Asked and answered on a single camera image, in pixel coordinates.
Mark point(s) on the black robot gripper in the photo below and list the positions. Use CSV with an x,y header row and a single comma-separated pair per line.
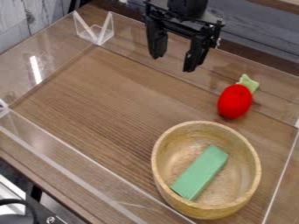
x,y
186,18

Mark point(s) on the red plush strawberry toy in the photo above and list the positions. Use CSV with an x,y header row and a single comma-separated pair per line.
x,y
237,97

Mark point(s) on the green rectangular block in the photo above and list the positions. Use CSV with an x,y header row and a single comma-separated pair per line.
x,y
201,173

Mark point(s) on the wooden bowl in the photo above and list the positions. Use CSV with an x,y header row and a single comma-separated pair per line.
x,y
232,189

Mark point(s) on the clear acrylic corner bracket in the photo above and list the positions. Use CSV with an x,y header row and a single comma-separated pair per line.
x,y
96,34

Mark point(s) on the clear acrylic tray wall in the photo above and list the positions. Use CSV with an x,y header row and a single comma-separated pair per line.
x,y
85,108

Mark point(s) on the black metal table frame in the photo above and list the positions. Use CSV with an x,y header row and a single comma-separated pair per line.
x,y
26,204

